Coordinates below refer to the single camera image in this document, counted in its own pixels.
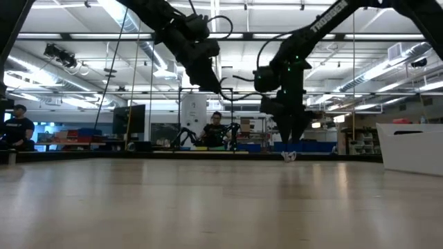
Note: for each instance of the black ceiling-mounted device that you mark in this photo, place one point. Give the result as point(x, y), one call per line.
point(60, 55)

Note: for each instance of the white pillar cabinet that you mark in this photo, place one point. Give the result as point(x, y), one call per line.
point(194, 110)

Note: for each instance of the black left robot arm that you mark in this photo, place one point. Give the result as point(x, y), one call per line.
point(162, 20)

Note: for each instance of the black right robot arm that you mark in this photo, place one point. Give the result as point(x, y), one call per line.
point(322, 24)

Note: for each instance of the red and blue storage boxes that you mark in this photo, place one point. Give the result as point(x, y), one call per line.
point(74, 135)

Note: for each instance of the black background robot arm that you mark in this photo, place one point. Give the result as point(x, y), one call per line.
point(185, 135)
point(234, 135)

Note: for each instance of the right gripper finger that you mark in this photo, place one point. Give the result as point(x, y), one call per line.
point(298, 128)
point(284, 129)

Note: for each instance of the person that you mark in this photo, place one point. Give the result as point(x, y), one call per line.
point(17, 129)
point(214, 133)

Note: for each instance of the black computer monitor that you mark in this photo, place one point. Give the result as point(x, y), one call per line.
point(128, 119)

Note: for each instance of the row of blue bins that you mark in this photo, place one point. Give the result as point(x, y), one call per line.
point(304, 146)

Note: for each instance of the black aluminium table frame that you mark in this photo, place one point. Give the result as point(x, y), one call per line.
point(104, 156)

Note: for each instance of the white plastic bin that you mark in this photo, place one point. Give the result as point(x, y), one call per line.
point(412, 152)

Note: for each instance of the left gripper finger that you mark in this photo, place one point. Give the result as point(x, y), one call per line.
point(207, 76)

